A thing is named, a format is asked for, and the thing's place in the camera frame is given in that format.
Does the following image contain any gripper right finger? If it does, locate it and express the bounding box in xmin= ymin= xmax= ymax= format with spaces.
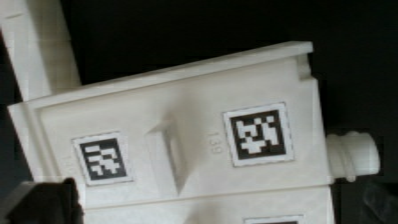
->
xmin=360 ymin=181 xmax=398 ymax=224

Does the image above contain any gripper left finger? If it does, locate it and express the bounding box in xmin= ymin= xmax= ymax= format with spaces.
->
xmin=0 ymin=178 xmax=83 ymax=224

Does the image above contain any white cabinet door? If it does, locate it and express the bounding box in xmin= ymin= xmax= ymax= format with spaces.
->
xmin=84 ymin=187 xmax=335 ymax=224
xmin=10 ymin=42 xmax=331 ymax=209

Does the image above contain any white cabinet body box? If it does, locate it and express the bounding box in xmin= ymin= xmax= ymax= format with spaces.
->
xmin=0 ymin=0 xmax=81 ymax=101

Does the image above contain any white cabinet top knob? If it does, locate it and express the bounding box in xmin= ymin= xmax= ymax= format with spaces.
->
xmin=326 ymin=132 xmax=381 ymax=182

